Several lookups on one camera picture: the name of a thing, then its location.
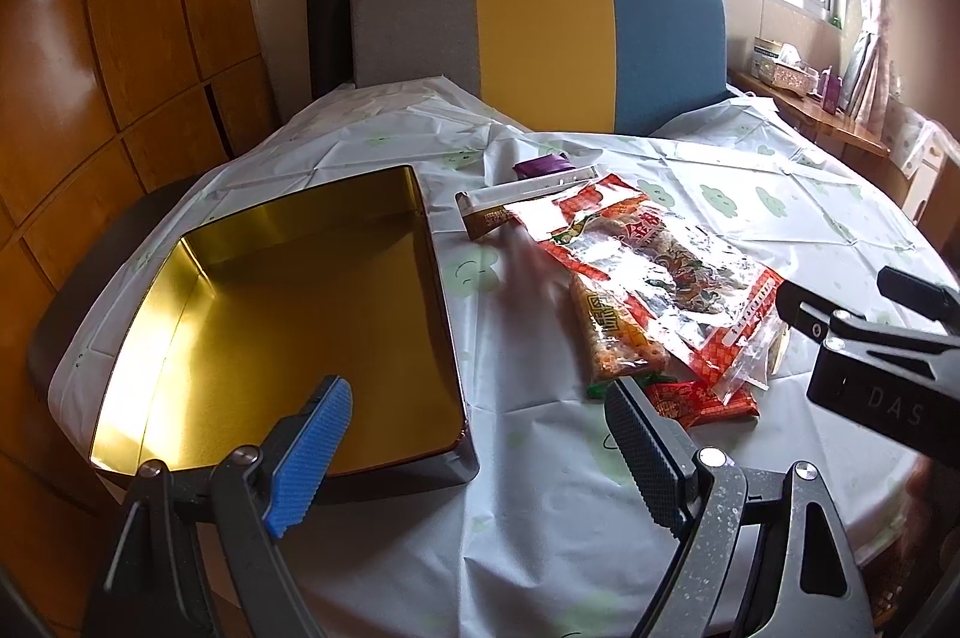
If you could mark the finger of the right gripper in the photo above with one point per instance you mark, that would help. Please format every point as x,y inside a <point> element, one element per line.
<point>810,307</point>
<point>933,301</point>

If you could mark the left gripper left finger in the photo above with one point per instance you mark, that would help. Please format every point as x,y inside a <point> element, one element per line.
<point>259,492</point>

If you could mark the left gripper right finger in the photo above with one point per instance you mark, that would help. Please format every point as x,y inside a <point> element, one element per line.
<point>699,495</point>

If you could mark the small red candy packet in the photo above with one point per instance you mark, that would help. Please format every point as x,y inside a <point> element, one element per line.
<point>692,403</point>

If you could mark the large red snack bag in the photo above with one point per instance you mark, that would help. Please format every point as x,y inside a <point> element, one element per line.
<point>710,305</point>

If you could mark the green cracker packet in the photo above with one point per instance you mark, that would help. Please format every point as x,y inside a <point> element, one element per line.
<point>617,345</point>

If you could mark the wooden side shelf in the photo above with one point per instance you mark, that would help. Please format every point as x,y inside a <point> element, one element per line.
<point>807,113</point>

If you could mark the gold tin box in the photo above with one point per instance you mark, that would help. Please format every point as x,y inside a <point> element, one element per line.
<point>248,314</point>

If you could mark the tissue box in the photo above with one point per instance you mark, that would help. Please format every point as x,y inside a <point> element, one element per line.
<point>780,65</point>

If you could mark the cloud print tablecloth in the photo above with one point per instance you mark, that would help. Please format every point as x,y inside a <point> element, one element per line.
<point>551,537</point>

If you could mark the purple candy wrapper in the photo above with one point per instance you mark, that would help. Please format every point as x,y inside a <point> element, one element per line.
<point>542,166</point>

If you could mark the long white brown packet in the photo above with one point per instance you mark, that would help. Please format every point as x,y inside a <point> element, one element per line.
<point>484,210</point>

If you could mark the grey yellow blue chair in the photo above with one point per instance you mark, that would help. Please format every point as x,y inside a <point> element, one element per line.
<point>587,66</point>

